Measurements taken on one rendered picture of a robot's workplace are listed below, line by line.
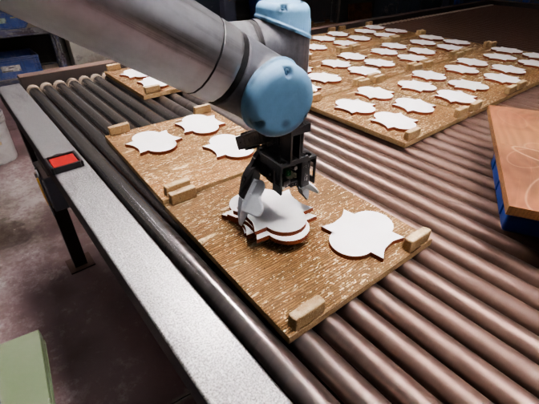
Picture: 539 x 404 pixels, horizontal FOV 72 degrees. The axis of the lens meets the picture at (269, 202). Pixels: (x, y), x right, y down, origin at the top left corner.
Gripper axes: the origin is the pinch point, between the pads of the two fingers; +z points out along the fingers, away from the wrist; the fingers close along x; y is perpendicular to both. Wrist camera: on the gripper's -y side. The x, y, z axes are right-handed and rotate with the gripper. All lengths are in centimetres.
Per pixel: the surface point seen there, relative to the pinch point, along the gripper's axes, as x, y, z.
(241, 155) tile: 8.9, -27.4, 2.6
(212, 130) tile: 9.8, -45.4, 2.6
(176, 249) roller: -17.8, -6.0, 5.5
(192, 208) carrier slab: -10.5, -14.1, 3.6
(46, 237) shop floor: -47, -161, 97
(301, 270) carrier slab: -2.9, 12.8, 3.6
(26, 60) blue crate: -17, -471, 67
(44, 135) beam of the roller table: -31, -77, 6
